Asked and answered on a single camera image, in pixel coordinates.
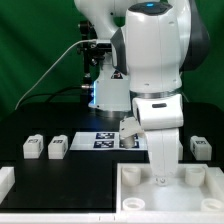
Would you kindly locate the white square tabletop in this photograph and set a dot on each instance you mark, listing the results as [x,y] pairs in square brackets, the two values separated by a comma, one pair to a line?
[194,188]

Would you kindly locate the white L-shaped obstacle fence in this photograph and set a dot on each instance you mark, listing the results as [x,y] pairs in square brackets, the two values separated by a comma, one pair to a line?
[129,217]

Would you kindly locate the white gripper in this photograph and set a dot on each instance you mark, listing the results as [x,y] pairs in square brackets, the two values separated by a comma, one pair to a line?
[160,120]

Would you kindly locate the white fiducial tag sheet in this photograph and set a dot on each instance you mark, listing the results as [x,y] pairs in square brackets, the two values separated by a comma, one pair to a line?
[97,141]

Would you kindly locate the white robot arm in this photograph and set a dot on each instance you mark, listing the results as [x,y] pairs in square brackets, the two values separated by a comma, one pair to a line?
[145,45]

